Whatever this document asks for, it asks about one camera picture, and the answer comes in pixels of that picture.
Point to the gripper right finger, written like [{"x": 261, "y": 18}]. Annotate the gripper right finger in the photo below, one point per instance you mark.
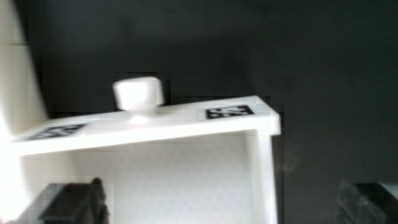
[{"x": 366, "y": 203}]

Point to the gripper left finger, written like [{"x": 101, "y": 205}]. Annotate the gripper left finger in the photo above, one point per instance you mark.
[{"x": 78, "y": 206}]

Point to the white drawer box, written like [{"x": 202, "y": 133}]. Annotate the white drawer box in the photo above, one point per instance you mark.
[{"x": 179, "y": 157}]

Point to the white U-shaped table fence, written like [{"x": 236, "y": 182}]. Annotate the white U-shaped table fence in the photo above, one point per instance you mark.
[{"x": 21, "y": 108}]

